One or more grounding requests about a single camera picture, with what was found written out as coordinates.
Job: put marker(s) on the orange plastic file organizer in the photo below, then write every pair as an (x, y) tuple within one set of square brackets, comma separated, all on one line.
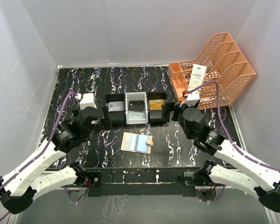
[(225, 64)]

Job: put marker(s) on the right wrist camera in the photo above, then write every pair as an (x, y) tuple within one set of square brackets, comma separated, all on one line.
[(192, 98)]

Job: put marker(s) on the left black tray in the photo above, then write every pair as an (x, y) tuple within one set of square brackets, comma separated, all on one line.
[(116, 118)]

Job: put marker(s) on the aluminium frame rail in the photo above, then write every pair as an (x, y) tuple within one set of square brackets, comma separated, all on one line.
[(148, 182)]

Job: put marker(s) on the black tray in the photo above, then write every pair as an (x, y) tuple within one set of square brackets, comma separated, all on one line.
[(156, 116), (116, 118)]

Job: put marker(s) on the black card in white tray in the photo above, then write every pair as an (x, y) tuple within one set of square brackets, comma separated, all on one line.
[(136, 105)]

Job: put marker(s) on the silver card in left tray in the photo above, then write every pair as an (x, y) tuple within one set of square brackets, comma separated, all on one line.
[(116, 106)]

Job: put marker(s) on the gold card in right tray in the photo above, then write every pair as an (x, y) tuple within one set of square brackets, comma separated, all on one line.
[(156, 104)]

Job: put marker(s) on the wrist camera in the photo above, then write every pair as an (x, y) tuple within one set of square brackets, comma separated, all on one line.
[(86, 100), (192, 98)]

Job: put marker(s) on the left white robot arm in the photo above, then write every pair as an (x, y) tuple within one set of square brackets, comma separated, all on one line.
[(21, 187)]

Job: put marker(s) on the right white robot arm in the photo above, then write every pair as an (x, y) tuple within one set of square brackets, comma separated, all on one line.
[(253, 176)]

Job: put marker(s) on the beige leather card holder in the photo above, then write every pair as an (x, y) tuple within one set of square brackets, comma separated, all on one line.
[(137, 143)]

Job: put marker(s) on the right black tray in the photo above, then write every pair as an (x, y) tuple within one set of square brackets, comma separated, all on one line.
[(156, 116)]

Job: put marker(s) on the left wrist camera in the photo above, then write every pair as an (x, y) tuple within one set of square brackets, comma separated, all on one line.
[(86, 100)]

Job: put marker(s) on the white paper receipt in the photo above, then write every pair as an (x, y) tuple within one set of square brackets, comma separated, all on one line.
[(197, 76)]

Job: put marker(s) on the white middle tray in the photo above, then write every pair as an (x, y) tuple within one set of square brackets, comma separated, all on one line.
[(132, 117)]

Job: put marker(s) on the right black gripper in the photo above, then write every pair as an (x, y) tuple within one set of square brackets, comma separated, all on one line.
[(175, 114)]

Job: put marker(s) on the black front base bar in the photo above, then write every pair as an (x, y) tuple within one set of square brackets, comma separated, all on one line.
[(149, 182)]

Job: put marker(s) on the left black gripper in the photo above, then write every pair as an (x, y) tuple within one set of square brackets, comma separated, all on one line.
[(97, 121)]

